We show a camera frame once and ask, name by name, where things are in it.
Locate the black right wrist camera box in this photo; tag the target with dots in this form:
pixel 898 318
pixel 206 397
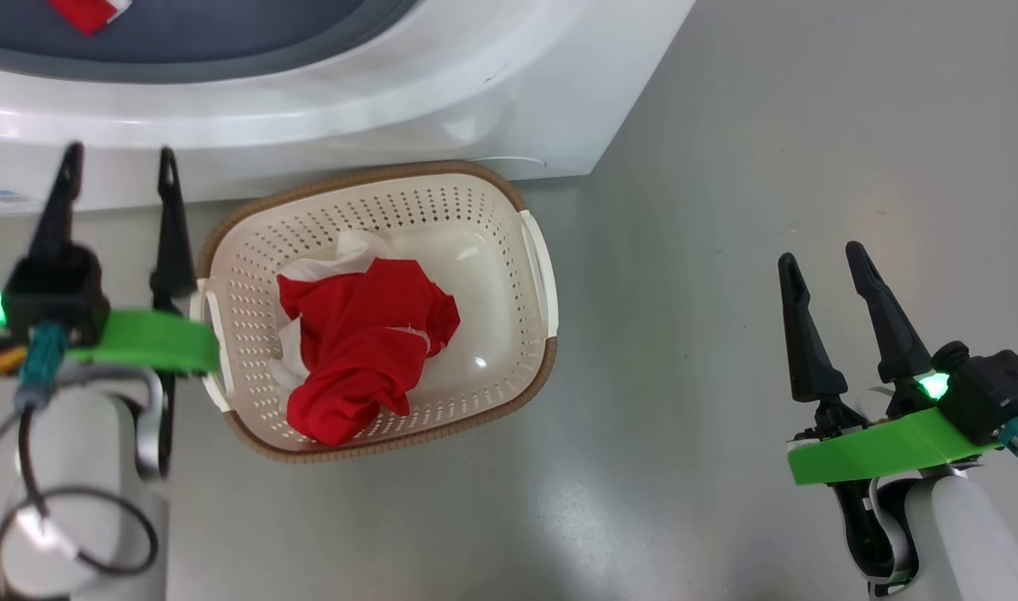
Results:
pixel 993 388

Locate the grey rubber door gasket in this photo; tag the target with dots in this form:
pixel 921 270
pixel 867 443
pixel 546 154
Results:
pixel 183 42

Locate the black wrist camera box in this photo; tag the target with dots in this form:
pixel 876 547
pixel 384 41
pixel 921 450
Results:
pixel 53 292
pixel 993 388

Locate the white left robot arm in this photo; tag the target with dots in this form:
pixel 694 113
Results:
pixel 83 442

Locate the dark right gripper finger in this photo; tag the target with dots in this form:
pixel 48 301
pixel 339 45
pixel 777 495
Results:
pixel 809 351
pixel 893 334

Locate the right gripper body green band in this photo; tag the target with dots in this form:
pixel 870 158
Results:
pixel 884 451

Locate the white front-load washing machine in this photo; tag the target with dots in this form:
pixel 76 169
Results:
pixel 392 108

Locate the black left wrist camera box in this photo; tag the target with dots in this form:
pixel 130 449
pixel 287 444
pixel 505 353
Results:
pixel 53 292

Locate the blue energy label sticker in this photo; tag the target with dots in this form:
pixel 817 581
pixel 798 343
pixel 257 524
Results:
pixel 3 202

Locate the cream laundry basket brown rim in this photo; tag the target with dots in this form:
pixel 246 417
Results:
pixel 492 351

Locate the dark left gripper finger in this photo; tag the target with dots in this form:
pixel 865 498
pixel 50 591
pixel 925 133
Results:
pixel 173 250
pixel 58 209

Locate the round filter cover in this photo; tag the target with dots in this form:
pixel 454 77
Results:
pixel 508 160

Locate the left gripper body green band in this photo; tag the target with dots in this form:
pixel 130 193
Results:
pixel 149 342

